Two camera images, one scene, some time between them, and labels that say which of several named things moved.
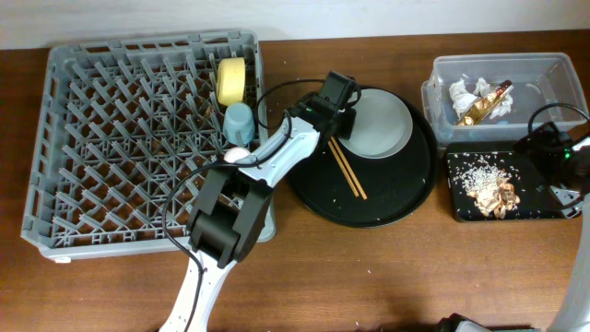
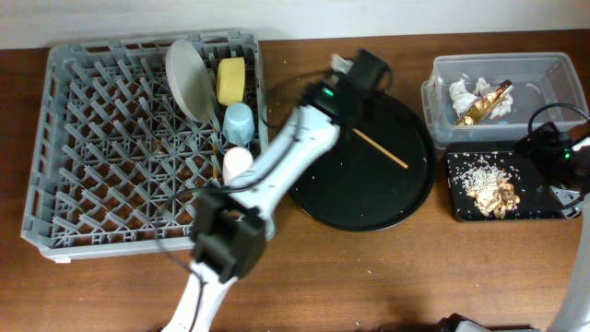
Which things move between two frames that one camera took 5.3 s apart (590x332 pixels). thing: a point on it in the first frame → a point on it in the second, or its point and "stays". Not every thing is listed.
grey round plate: [383, 124] → [191, 78]
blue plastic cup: [239, 124] stays
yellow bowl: [231, 80] stays
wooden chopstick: [348, 167] → [214, 154]
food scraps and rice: [490, 189] stays
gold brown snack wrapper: [483, 107] stays
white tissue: [461, 99] stays
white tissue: [484, 88] stays
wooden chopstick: [343, 167] → [381, 148]
